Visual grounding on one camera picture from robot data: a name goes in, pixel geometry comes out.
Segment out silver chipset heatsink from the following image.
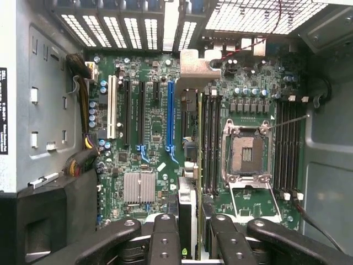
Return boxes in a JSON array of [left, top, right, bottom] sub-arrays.
[[123, 172, 157, 206]]

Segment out metal socket cover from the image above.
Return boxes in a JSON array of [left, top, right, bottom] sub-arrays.
[[228, 178, 282, 222]]

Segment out CPU socket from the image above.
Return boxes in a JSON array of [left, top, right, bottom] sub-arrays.
[[222, 118, 277, 192]]

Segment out black RAM slot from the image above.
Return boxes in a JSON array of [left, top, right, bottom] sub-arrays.
[[294, 96, 302, 200], [288, 96, 295, 199], [202, 91, 208, 195], [215, 89, 222, 197], [282, 96, 288, 198], [208, 89, 215, 196], [275, 98, 282, 197]]

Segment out black plastic air shroud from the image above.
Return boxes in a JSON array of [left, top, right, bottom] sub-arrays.
[[0, 169, 99, 265]]

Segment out green motherboard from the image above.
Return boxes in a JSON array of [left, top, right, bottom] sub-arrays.
[[82, 52, 307, 233]]

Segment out open PC case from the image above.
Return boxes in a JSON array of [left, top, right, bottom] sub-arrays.
[[0, 0, 353, 265]]

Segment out blue expansion slot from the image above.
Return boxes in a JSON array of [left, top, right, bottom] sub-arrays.
[[165, 78, 177, 164]]

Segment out long black expansion slot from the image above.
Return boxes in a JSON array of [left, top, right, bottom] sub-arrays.
[[122, 78, 131, 147], [136, 81, 149, 163]]

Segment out thin metal locking lever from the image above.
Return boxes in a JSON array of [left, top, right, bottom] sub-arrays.
[[268, 114, 310, 130]]

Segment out white expansion slot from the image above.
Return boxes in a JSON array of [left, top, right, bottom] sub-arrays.
[[106, 74, 117, 140]]

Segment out grey power supply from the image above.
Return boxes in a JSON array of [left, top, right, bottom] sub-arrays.
[[0, 0, 87, 194]]

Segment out sleeved power wire bundle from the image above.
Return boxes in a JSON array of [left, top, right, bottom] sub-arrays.
[[62, 53, 99, 178]]

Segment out thin red black wire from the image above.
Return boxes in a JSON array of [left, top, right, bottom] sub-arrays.
[[220, 0, 282, 60]]

